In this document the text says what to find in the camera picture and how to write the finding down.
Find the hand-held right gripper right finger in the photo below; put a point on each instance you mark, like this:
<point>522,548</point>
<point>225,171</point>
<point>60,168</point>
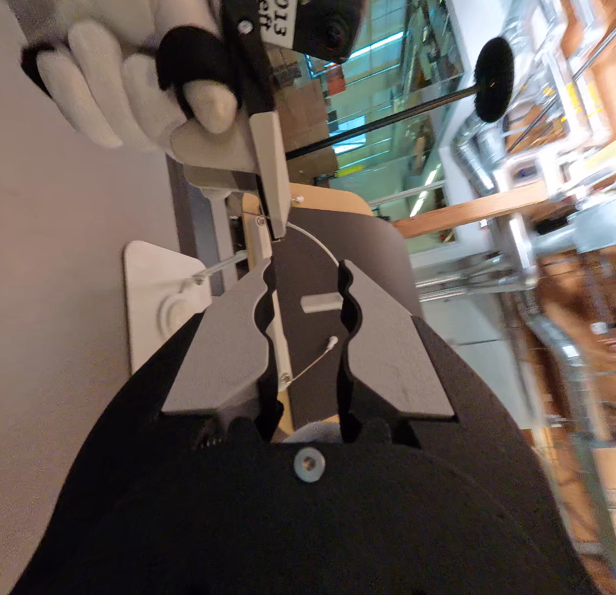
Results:
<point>394,364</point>

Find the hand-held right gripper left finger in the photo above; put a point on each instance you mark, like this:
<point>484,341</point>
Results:
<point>216,364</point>

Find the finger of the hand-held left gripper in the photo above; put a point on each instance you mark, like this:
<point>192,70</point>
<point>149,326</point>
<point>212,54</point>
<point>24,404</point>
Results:
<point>221,184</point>
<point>270,172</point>

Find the person's left hand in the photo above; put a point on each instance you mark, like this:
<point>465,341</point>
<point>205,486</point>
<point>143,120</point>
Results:
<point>96,75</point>

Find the cardboard boxes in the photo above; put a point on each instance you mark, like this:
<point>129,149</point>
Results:
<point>303,119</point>

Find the orange box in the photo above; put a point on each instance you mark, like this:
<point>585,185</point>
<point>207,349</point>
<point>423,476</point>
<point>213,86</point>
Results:
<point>334,83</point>

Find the black and white book stand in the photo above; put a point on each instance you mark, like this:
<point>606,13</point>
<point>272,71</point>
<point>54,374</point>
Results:
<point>375,268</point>

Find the wooden ceiling beam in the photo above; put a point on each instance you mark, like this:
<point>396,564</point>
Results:
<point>471,210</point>

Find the black floor lamp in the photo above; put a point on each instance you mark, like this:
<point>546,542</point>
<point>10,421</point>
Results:
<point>494,80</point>

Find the round silver air duct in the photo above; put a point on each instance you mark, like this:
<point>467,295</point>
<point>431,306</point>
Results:
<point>474,162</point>

